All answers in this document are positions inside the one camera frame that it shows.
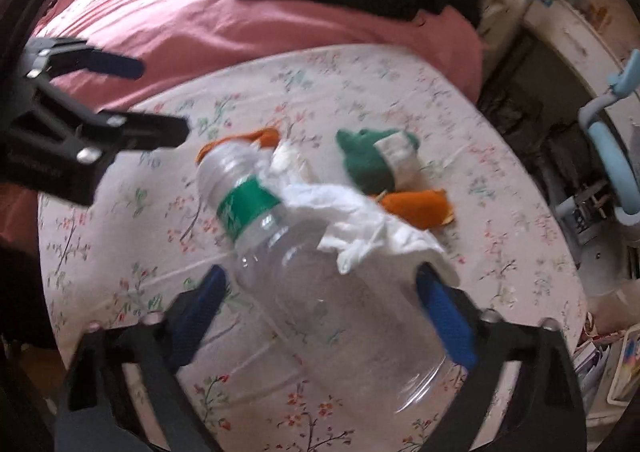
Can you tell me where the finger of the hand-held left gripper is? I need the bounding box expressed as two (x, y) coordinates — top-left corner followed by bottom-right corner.
(21, 36), (147, 82)
(10, 79), (192, 167)

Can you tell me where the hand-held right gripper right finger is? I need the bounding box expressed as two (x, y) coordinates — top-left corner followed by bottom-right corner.
(415, 262), (586, 452)

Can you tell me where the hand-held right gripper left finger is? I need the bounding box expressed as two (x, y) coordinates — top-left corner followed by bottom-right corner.
(55, 263), (229, 452)

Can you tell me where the clear bottle green label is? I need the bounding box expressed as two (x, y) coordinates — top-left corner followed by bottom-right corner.
(196, 142), (448, 415)

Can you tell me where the floral bed sheet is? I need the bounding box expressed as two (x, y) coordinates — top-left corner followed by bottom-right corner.
(37, 44), (589, 452)

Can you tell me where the pink blanket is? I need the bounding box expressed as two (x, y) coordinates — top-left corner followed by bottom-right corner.
(0, 0), (484, 243)

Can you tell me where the orange peel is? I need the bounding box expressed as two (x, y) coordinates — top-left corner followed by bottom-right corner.
(196, 128), (281, 165)
(375, 189), (457, 231)

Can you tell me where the white crumpled tissue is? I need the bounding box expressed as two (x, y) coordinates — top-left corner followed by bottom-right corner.
(270, 142), (461, 287)

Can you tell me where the white bookshelf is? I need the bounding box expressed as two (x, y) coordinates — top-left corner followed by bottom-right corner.
(574, 322), (640, 409)

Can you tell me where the blue office chair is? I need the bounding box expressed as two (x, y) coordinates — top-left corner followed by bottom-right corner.
(550, 49), (640, 247)

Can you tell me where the white desk with drawer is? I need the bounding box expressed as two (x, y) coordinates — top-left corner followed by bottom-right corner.
(520, 0), (640, 100)

